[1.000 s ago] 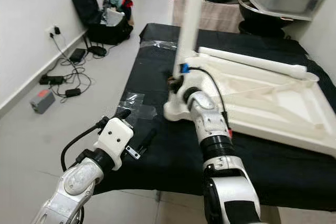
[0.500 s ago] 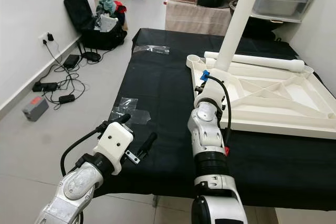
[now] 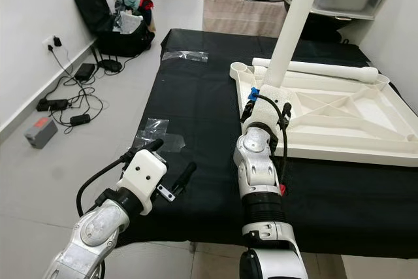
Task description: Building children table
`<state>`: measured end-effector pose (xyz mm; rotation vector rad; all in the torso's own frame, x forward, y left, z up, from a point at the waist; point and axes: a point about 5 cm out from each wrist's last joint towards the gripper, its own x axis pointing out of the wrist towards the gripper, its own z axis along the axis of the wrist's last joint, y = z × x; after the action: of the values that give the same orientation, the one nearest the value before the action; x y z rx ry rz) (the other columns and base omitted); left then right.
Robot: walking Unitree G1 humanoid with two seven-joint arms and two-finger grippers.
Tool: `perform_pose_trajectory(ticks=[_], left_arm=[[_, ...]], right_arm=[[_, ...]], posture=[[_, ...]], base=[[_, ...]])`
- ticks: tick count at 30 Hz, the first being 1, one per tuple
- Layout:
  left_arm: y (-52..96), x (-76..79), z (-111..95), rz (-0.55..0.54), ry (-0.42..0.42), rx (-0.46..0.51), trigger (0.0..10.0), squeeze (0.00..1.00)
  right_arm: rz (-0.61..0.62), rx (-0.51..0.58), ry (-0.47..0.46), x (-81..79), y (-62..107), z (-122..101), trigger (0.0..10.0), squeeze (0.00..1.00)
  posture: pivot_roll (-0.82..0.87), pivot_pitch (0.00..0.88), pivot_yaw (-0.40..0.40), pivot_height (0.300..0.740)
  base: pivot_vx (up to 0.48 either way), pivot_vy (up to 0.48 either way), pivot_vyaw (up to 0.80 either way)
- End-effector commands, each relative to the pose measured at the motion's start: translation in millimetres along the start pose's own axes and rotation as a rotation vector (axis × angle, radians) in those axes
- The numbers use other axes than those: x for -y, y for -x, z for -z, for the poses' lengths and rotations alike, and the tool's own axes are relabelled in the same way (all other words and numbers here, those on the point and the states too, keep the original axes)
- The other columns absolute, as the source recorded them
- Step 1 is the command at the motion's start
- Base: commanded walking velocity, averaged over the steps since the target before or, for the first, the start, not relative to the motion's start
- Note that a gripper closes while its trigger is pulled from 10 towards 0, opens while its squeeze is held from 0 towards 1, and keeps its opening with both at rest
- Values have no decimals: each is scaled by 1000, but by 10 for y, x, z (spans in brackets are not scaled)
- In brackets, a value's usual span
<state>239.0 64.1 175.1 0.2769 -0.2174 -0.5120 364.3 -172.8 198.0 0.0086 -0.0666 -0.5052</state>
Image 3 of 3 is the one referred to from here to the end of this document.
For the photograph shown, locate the white plastic children table top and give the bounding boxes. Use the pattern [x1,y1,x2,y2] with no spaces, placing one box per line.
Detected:
[230,60,418,167]

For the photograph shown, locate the black tablecloth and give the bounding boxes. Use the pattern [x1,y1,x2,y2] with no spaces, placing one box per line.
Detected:
[114,29,418,259]

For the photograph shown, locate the clear tape strip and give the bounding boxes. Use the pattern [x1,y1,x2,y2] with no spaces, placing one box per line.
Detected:
[134,132,187,152]
[142,118,169,150]
[162,51,208,63]

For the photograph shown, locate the black router with antennas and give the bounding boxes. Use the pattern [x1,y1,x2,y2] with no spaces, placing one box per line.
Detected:
[96,47,123,73]

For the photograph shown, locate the beige cloth covered furniture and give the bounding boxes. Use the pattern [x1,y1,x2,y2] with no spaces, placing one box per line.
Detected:
[202,0,291,38]

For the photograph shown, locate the black power strip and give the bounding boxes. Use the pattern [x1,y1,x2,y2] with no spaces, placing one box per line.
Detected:
[37,99,71,112]

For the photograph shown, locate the grey box with red label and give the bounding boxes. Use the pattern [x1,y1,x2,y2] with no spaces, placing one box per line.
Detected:
[25,117,58,149]

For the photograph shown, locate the black wok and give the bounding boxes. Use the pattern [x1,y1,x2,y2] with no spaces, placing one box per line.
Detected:
[284,0,357,43]

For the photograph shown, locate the white grey fabric item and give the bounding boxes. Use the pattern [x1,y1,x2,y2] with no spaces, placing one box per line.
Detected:
[119,11,144,35]

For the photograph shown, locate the white shelf board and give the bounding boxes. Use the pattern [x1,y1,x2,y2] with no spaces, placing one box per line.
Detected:
[310,6,376,22]

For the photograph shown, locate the open black suitcase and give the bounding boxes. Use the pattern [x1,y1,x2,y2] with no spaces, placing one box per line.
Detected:
[73,0,156,57]

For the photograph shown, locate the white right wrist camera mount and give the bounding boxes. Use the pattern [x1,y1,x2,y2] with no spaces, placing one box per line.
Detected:
[243,86,293,149]

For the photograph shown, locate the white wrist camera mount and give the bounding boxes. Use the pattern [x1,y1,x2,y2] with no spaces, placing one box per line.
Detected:
[243,86,293,149]
[119,150,167,218]

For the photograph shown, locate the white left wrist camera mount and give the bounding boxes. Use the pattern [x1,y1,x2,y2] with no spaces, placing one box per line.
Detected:
[119,150,167,218]

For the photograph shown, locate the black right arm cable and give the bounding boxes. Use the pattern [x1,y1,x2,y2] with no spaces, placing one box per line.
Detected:
[255,94,293,182]

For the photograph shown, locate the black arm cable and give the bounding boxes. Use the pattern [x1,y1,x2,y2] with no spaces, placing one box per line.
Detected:
[255,94,293,182]
[76,156,135,218]

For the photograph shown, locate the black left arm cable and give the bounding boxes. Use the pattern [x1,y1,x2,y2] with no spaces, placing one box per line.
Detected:
[76,156,135,218]

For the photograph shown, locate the black floor cable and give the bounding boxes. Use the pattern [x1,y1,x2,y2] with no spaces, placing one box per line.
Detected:
[49,47,105,133]

